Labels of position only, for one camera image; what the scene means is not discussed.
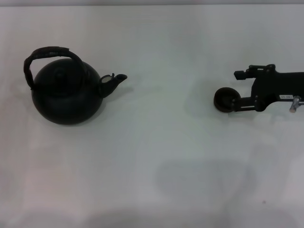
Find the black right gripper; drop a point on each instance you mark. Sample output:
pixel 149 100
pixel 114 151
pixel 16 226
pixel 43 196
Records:
pixel 275 85

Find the small dark brown teacup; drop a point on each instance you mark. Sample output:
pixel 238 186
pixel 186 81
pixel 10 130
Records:
pixel 222 99

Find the silver metal rod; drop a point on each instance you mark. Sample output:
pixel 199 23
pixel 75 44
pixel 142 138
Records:
pixel 295 104

